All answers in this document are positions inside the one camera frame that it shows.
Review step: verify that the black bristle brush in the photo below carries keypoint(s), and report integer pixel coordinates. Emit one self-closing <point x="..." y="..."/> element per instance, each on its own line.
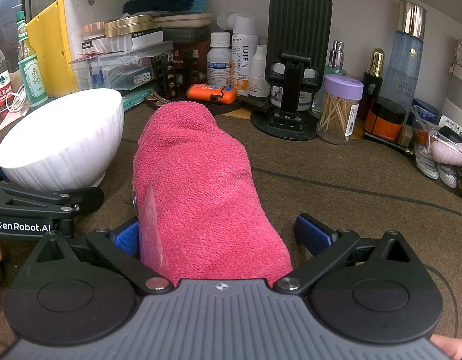
<point x="156" y="3"/>

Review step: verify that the white medicine bottle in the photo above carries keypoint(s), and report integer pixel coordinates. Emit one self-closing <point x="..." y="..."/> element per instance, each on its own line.
<point x="218" y="63"/>

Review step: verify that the black cosmetic pen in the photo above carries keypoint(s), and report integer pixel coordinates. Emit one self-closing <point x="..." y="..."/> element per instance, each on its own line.
<point x="388" y="141"/>

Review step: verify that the blue gold-cap toner bottle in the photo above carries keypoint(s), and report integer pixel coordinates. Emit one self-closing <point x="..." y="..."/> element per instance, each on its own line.
<point x="403" y="63"/>

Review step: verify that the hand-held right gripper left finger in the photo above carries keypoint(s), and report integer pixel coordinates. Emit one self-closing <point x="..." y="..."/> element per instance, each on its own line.
<point x="126" y="238"/>

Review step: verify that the pink towel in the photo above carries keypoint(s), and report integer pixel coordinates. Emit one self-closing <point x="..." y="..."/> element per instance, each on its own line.
<point x="193" y="180"/>

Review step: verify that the white ribbed bowl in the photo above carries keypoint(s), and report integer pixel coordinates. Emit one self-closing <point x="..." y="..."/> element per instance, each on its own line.
<point x="62" y="146"/>

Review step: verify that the small white dropper bottle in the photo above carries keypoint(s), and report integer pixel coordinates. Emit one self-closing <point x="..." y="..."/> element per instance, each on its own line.
<point x="258" y="73"/>

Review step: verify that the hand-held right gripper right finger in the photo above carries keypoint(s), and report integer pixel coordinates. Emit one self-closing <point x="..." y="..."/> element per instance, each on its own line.
<point x="314" y="233"/>

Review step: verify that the red label water bottle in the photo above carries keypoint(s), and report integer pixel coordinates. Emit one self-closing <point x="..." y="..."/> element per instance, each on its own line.
<point x="0" y="82"/>

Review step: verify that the glass perfume bottle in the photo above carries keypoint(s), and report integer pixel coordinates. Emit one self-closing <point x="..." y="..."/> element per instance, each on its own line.
<point x="336" y="62"/>

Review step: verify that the orange cream jar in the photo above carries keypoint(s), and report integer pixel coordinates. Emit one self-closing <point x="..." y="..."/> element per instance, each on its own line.
<point x="384" y="122"/>

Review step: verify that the white round jar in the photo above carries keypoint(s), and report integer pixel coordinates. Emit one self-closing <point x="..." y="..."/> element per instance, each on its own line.
<point x="278" y="93"/>

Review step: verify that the white grey container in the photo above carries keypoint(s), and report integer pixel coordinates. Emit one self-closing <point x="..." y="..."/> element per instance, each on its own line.
<point x="459" y="93"/>

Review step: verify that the person's right hand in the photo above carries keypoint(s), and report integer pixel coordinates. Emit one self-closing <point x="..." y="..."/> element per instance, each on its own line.
<point x="454" y="349"/>

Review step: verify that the black ribbed tray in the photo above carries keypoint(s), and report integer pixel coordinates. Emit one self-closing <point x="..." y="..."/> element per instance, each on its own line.
<point x="223" y="108"/>

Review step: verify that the black gold-lettered ink sticks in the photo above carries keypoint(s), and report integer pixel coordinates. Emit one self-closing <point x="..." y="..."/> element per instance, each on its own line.
<point x="171" y="77"/>

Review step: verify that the purple lid toothpick jar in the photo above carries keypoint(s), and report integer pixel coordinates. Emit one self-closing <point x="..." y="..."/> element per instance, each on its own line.
<point x="338" y="116"/>

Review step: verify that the green glass bottle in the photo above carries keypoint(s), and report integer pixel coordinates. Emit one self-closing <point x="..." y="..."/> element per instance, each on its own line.
<point x="32" y="78"/>

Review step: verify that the black gold-cap bottle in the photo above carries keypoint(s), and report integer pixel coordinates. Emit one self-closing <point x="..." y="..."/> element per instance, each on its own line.
<point x="373" y="82"/>

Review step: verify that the white shelf unit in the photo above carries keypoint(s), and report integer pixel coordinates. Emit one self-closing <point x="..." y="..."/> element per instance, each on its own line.
<point x="71" y="26"/>

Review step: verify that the pink handheld device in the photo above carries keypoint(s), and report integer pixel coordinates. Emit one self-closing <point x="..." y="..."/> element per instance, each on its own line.
<point x="450" y="153"/>

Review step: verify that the orange plastic case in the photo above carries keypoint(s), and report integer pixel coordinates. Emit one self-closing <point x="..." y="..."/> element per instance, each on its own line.
<point x="210" y="93"/>

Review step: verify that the black phone stand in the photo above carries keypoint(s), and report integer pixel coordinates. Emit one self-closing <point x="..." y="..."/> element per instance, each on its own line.
<point x="298" y="30"/>

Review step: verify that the clear plastic storage box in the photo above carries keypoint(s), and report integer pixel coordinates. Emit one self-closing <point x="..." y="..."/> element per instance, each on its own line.
<point x="114" y="69"/>

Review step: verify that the yellow plastic board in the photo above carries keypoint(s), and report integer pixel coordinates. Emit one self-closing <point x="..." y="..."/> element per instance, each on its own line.
<point x="51" y="45"/>

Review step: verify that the brown felt desk mat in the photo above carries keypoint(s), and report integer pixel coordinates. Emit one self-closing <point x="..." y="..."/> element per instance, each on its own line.
<point x="366" y="228"/>

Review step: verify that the striped cardboard box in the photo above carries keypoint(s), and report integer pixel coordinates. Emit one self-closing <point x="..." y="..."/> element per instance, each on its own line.
<point x="118" y="43"/>

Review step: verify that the beige flat case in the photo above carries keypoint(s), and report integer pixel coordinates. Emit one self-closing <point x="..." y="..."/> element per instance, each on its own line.
<point x="182" y="20"/>

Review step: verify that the teal book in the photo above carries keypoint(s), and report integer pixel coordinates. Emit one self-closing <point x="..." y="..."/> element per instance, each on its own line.
<point x="137" y="99"/>

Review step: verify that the gold round tin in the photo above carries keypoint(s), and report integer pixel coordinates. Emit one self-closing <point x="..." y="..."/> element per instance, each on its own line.
<point x="128" y="26"/>

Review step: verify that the white pill bottle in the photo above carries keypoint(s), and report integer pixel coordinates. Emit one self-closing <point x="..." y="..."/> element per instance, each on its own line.
<point x="244" y="52"/>

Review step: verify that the brown hair clips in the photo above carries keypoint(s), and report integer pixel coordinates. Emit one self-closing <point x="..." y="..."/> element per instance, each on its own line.
<point x="158" y="98"/>

